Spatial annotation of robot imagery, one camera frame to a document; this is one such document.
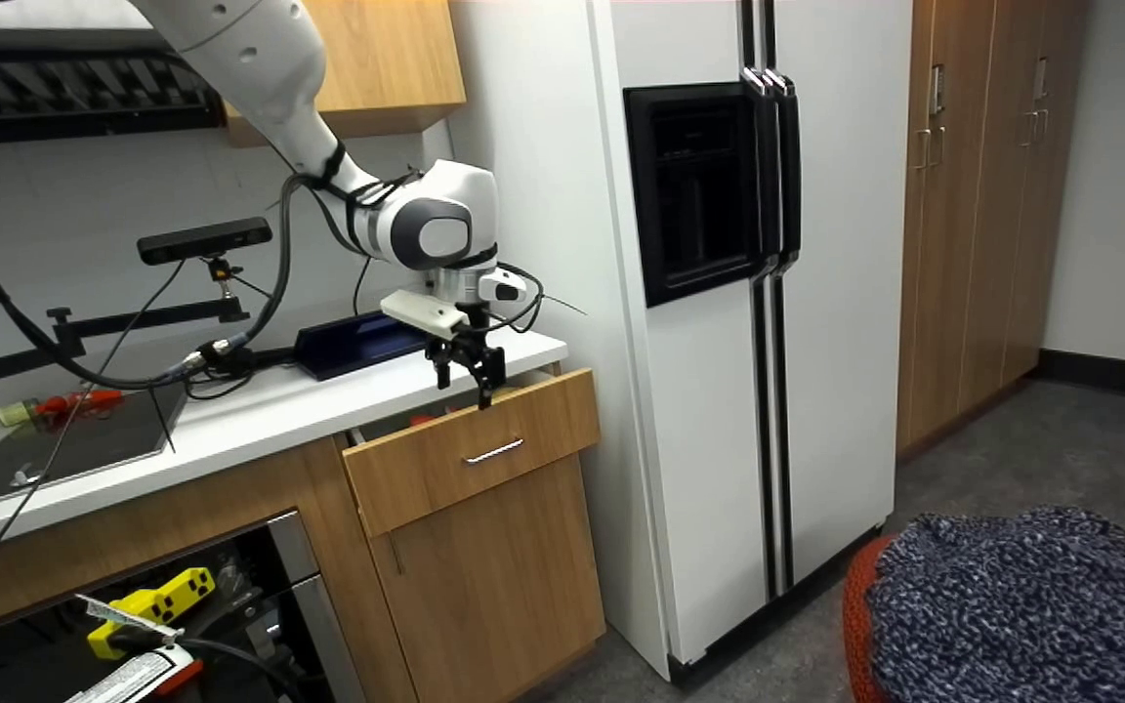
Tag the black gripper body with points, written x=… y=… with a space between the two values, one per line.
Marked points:
x=471 y=340

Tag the wooden cabinet drawer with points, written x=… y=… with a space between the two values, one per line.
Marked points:
x=407 y=484

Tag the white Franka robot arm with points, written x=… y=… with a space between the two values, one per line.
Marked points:
x=262 y=63

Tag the wooden cabinet door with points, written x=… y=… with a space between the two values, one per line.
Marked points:
x=497 y=599

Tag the wooden base cabinet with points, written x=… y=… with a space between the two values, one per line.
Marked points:
x=199 y=500

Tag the tall wooden cabinet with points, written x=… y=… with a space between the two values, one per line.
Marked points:
x=978 y=259

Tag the dark blue tray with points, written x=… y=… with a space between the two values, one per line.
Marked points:
x=352 y=344

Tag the white two-door refrigerator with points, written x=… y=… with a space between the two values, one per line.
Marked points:
x=706 y=444

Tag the black fridge dispenser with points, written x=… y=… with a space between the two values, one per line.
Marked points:
x=692 y=197

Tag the grey metal panel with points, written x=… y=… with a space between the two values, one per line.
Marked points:
x=313 y=609

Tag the black flat plate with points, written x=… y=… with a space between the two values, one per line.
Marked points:
x=81 y=444

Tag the yellow triple outlet plug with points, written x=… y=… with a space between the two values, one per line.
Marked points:
x=156 y=607

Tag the red and green tool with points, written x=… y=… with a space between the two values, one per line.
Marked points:
x=68 y=408

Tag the white and red packet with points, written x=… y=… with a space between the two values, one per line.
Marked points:
x=137 y=677

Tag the black range hood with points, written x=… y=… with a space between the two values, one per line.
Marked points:
x=40 y=100

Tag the blue speckled round seat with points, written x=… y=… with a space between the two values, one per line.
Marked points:
x=1018 y=609

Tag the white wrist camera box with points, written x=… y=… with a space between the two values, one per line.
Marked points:
x=421 y=315

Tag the black stereo camera bar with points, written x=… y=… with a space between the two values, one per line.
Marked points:
x=205 y=238

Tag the wooden wall cabinet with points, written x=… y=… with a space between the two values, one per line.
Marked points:
x=391 y=54

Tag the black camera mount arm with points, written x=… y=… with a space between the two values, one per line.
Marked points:
x=133 y=322

